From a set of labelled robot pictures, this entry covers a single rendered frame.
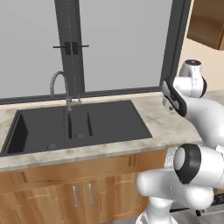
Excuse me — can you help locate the dark grey framed window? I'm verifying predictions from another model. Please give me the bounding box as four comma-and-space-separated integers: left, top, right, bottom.
0, 0, 193, 106

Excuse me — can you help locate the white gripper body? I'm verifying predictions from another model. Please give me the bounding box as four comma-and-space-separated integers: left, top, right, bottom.
162, 97, 176, 111

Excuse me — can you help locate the grey curved tap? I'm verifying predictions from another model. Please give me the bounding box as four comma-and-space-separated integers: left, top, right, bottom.
49, 70, 83, 112

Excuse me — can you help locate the wooden cupboard door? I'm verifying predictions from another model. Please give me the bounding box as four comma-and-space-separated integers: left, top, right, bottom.
81, 172, 151, 224
0, 181, 86, 224

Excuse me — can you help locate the wooden wall cupboard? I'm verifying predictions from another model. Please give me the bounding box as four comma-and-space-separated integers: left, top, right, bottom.
185, 0, 224, 52

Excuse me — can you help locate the black window latch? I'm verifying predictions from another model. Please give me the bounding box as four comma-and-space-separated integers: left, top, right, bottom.
52, 41, 90, 56

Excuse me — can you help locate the wooden panel under sink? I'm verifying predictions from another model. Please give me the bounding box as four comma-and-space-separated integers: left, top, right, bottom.
0, 148, 169, 196

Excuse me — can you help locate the black double sink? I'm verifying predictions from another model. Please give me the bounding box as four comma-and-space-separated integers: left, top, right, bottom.
0, 99, 154, 158

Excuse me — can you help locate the silver cupboard handle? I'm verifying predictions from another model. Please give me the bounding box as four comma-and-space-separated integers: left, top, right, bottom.
72, 185, 80, 209
87, 183, 95, 206

